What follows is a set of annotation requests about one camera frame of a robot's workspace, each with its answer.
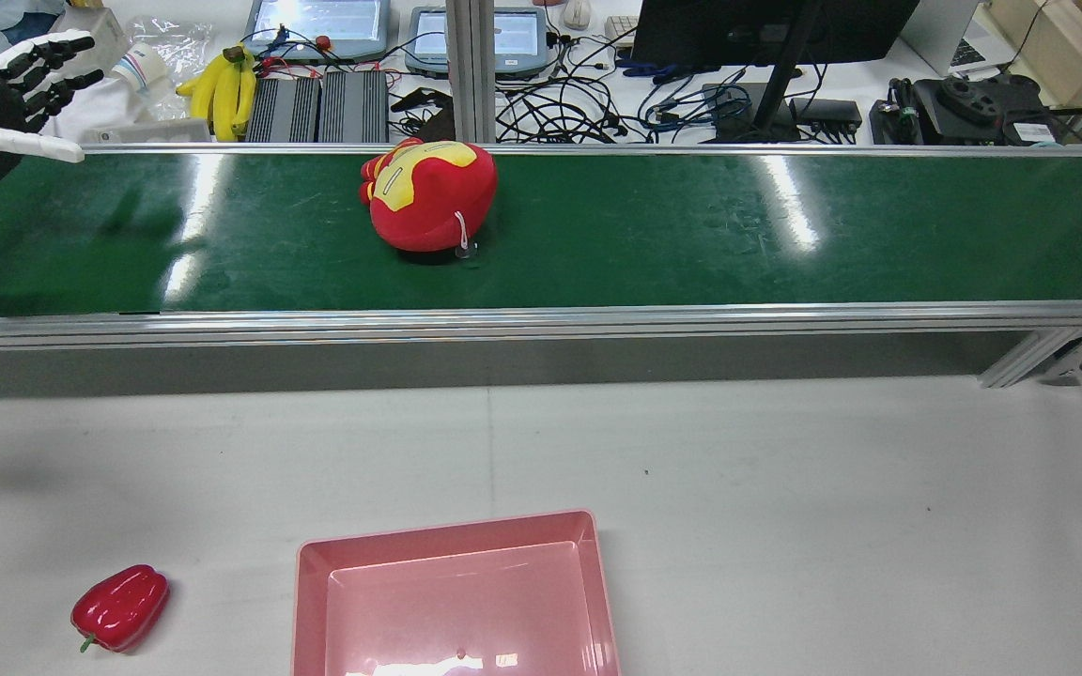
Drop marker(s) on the red yellow plush toy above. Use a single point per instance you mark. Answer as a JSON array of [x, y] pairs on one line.
[[428, 202]]

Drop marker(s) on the pink plastic basket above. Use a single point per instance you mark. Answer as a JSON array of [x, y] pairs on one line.
[[456, 610]]

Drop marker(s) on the white paper cup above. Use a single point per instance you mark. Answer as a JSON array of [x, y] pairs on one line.
[[139, 68]]

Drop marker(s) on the grey box with knob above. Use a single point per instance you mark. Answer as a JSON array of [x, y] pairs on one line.
[[165, 131]]

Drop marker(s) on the clear plastic bag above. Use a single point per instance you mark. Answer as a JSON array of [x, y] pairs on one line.
[[179, 38]]

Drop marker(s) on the yellow banana bunch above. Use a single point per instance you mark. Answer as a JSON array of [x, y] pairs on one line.
[[222, 89]]

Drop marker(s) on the black finned controller box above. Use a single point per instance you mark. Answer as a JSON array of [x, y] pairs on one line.
[[353, 108], [283, 108]]

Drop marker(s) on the grey teach pendant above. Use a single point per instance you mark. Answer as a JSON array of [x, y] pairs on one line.
[[316, 23], [522, 42]]

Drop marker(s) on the red bell pepper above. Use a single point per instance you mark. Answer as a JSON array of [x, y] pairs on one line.
[[123, 606]]

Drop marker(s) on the white computer mouse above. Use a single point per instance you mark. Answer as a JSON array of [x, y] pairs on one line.
[[577, 11]]

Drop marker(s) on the beige keypad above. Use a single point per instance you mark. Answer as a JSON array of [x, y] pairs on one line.
[[621, 26]]

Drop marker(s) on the green conveyor belt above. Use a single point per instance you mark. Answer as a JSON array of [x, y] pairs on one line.
[[691, 235]]

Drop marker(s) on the black desktop monitor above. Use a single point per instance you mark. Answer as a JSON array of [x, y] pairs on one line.
[[738, 28]]

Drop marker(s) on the black monitor stand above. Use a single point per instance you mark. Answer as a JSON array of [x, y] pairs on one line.
[[779, 84]]

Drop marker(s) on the silver laptop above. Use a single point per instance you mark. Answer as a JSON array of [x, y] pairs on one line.
[[945, 38]]

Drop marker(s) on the black device with label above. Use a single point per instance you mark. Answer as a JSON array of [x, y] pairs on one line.
[[973, 108]]

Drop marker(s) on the white switch box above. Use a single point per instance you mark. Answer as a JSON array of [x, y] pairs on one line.
[[107, 26]]

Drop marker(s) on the black flat bracket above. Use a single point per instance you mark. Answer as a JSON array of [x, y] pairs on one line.
[[419, 97]]

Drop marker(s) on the aluminium profile post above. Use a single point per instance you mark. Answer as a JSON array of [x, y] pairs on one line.
[[471, 66]]

